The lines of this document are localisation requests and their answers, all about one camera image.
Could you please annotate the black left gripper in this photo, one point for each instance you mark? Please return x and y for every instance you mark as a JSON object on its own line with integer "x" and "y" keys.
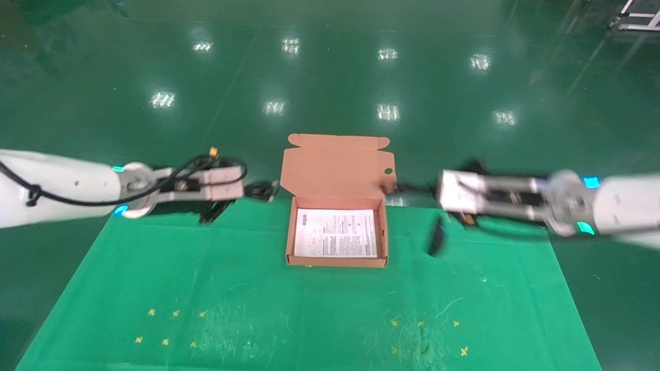
{"x": 211, "y": 210}

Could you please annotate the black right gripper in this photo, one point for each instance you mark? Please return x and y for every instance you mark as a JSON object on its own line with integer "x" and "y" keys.
{"x": 515, "y": 231}

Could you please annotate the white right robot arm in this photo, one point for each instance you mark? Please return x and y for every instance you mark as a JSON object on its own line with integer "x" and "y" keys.
{"x": 619, "y": 206}

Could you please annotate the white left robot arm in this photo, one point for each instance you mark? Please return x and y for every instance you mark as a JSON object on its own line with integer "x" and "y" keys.
{"x": 56, "y": 188}

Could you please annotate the open brown cardboard box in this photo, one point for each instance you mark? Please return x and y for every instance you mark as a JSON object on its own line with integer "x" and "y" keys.
{"x": 337, "y": 170}

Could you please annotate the white printed instruction sheet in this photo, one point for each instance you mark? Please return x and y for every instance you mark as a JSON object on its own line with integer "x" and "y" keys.
{"x": 335, "y": 233}

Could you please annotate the green table mat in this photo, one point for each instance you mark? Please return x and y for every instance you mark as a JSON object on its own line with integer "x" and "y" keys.
{"x": 319, "y": 309}

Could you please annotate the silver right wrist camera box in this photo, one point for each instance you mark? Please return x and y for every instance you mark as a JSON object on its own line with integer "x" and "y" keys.
{"x": 459, "y": 190}

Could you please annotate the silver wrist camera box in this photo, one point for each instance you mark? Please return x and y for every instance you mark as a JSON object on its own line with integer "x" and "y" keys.
{"x": 459, "y": 190}
{"x": 221, "y": 183}

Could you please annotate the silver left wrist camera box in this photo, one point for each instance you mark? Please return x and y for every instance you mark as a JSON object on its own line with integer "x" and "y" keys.
{"x": 221, "y": 183}

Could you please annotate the white metal frame cart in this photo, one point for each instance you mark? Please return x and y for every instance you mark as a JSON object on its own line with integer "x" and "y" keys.
{"x": 639, "y": 27}

